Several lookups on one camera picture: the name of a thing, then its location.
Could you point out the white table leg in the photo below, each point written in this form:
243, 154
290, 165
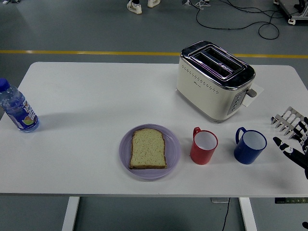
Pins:
70, 214
247, 214

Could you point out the purple round plate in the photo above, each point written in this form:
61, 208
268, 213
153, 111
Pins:
125, 154

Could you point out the grey under-table bracket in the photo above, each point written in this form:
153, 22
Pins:
217, 200

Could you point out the person's white shoe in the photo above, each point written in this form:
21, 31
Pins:
152, 3
134, 7

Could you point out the black desk control panel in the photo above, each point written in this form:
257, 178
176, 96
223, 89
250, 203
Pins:
291, 200

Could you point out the blue enamel cup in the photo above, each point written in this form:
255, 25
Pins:
246, 154

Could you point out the water bottle with blue cap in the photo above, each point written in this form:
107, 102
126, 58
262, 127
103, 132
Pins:
20, 111

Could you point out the white paper sheet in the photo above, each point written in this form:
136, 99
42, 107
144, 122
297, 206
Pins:
258, 90

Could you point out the cream chrome toaster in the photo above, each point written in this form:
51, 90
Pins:
204, 96

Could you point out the red enamel cup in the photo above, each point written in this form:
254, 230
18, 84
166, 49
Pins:
201, 155

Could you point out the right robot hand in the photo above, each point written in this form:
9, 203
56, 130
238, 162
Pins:
292, 154

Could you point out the silver metal toast rack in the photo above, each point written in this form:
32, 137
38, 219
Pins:
286, 120

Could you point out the bread slice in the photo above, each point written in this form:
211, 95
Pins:
148, 150

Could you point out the wheeled equipment frame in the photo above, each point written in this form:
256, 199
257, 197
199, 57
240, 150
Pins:
294, 10

